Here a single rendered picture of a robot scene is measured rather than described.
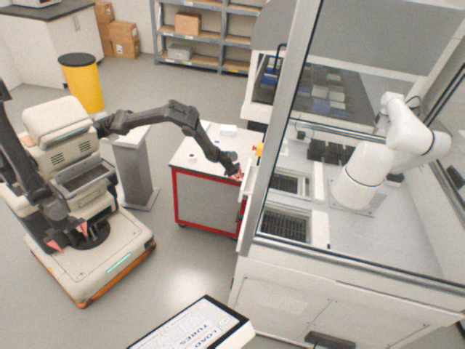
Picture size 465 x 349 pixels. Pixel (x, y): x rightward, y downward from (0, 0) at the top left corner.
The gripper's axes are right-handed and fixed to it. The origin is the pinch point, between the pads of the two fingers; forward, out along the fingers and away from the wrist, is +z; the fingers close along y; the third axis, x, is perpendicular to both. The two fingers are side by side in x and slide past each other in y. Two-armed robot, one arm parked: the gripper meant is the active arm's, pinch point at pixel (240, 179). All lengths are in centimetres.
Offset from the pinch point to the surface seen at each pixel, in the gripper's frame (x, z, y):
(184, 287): -32, 48, -80
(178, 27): 358, -105, -140
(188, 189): 15, 0, -52
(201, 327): -88, -14, 16
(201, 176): 14.3, -5.3, -32.9
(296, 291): -51, 38, 18
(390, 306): -53, 56, 53
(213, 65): 358, -21, -127
